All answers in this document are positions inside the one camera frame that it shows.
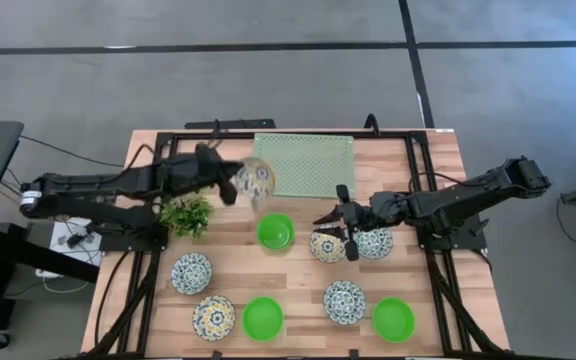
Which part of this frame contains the black flat bar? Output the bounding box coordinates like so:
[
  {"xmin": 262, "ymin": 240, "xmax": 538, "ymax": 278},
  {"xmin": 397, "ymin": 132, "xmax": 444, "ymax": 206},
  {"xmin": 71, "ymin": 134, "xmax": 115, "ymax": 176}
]
[{"xmin": 184, "ymin": 118, "xmax": 277, "ymax": 131}]

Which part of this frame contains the black desk leg frame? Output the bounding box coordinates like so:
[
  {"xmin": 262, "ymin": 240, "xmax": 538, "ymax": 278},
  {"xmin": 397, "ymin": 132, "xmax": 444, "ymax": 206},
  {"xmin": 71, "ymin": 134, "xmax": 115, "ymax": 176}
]
[{"xmin": 0, "ymin": 222, "xmax": 100, "ymax": 346}]

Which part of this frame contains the green perforated metal rack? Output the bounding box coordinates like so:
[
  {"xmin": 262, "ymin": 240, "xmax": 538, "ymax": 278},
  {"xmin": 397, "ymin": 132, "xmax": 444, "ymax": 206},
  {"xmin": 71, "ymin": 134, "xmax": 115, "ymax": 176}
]
[{"xmin": 252, "ymin": 132, "xmax": 357, "ymax": 200}]

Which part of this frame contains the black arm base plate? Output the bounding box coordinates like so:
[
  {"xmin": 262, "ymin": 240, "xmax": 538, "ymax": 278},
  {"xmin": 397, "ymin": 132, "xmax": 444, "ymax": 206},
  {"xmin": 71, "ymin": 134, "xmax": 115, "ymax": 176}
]
[
  {"xmin": 98, "ymin": 222, "xmax": 169, "ymax": 253},
  {"xmin": 415, "ymin": 209, "xmax": 488, "ymax": 251}
]

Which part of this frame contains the black aluminium table frame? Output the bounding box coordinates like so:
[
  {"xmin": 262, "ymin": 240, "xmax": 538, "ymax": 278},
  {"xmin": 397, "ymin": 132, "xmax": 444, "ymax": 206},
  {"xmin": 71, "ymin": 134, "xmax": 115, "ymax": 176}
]
[{"xmin": 60, "ymin": 129, "xmax": 564, "ymax": 360}]

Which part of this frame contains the yellow patterned mini bowl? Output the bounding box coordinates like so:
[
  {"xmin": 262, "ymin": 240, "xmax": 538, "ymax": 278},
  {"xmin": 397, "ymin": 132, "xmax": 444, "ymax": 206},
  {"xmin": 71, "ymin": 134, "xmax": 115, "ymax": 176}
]
[
  {"xmin": 191, "ymin": 294, "xmax": 237, "ymax": 343},
  {"xmin": 309, "ymin": 229, "xmax": 348, "ymax": 265},
  {"xmin": 232, "ymin": 156, "xmax": 278, "ymax": 209}
]

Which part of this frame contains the blue patterned mini bowl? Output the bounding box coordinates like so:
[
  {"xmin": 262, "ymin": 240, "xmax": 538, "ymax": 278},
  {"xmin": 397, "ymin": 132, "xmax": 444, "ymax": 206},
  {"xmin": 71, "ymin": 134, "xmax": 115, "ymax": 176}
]
[
  {"xmin": 170, "ymin": 251, "xmax": 214, "ymax": 296},
  {"xmin": 323, "ymin": 279, "xmax": 368, "ymax": 326},
  {"xmin": 353, "ymin": 227, "xmax": 395, "ymax": 261}
]

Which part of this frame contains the thin black floor cable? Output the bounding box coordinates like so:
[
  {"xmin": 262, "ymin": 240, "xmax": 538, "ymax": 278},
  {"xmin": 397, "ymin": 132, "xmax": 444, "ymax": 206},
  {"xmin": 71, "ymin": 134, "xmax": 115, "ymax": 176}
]
[{"xmin": 19, "ymin": 133, "xmax": 125, "ymax": 169}]

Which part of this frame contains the white power strip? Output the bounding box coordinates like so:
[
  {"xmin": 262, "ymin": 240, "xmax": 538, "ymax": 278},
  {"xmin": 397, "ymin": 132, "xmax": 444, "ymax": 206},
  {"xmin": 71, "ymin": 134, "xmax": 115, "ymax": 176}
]
[{"xmin": 49, "ymin": 217, "xmax": 103, "ymax": 266}]

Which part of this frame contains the small green artificial plant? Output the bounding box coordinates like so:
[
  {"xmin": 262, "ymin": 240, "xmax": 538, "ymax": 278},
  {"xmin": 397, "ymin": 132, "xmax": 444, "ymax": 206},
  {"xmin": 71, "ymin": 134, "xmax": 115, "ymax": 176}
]
[{"xmin": 159, "ymin": 193, "xmax": 215, "ymax": 240}]

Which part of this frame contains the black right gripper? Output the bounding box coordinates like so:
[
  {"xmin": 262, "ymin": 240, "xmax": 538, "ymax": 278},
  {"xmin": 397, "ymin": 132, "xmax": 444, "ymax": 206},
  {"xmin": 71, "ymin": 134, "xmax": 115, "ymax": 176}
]
[{"xmin": 312, "ymin": 184, "xmax": 387, "ymax": 262}]

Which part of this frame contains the white cable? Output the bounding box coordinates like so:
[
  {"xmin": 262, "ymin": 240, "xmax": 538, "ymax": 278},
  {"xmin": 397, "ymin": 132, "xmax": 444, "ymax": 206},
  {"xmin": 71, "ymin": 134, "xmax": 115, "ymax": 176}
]
[{"xmin": 35, "ymin": 268, "xmax": 92, "ymax": 295}]

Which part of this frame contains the thick black cable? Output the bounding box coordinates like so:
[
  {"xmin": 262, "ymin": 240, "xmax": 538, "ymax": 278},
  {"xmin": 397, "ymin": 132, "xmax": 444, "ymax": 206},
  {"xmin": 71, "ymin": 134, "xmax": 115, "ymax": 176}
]
[{"xmin": 94, "ymin": 249, "xmax": 134, "ymax": 347}]

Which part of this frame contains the green plastic mini bowl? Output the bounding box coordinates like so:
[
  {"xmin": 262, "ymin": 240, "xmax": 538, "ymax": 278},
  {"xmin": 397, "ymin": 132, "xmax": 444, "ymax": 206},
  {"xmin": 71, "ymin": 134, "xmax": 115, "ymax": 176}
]
[
  {"xmin": 256, "ymin": 212, "xmax": 296, "ymax": 251},
  {"xmin": 371, "ymin": 296, "xmax": 416, "ymax": 344},
  {"xmin": 241, "ymin": 296, "xmax": 285, "ymax": 343}
]

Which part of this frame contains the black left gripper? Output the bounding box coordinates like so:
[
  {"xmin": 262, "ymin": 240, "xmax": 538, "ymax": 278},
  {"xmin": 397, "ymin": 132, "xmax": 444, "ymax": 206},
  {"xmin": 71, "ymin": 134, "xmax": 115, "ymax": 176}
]
[{"xmin": 195, "ymin": 143, "xmax": 249, "ymax": 207}]

